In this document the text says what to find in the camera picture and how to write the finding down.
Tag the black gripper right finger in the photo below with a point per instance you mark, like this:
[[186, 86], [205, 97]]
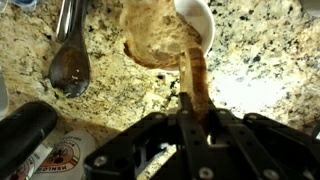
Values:
[[253, 143]]

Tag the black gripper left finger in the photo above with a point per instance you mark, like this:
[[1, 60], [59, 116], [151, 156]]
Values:
[[193, 143]]

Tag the pale wide bread slice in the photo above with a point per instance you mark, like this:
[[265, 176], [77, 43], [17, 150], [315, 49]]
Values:
[[153, 33]]

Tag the white logo water bottle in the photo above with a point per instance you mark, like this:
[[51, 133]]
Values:
[[73, 156]]

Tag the white ceramic bowl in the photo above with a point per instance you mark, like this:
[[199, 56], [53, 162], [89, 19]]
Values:
[[203, 20]]

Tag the metal spoon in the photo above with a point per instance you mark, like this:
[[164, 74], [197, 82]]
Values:
[[70, 70]]

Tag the black sports water bottle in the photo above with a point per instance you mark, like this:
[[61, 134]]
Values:
[[23, 133]]

